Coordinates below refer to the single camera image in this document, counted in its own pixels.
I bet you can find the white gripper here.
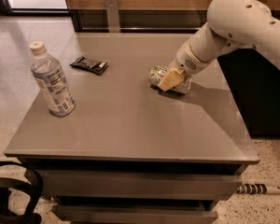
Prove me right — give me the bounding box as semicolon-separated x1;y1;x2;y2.
158;41;208;91

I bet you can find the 7up soda can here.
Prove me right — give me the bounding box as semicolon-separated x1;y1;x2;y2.
149;66;191;94

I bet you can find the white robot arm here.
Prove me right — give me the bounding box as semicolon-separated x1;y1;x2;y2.
157;0;280;91

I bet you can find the black snack wrapper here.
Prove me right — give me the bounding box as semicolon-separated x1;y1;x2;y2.
70;56;108;76

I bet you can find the grey drawer cabinet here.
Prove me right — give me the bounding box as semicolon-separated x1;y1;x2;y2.
6;34;259;212

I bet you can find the clear plastic water bottle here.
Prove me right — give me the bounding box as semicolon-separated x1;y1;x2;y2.
29;41;76;117

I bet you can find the striped white cylinder on floor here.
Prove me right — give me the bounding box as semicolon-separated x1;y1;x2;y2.
236;183;280;195

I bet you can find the upper grey drawer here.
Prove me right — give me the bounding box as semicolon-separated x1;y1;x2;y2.
39;170;242;201

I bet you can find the grey drawer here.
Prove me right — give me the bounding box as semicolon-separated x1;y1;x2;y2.
39;170;242;201
52;205;217;224

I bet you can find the lower grey drawer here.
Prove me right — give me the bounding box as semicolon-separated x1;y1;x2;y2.
52;205;217;224

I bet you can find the left metal wall bracket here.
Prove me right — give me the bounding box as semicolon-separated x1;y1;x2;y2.
105;0;120;33

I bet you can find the black strap bag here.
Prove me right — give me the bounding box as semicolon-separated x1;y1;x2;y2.
0;161;43;224

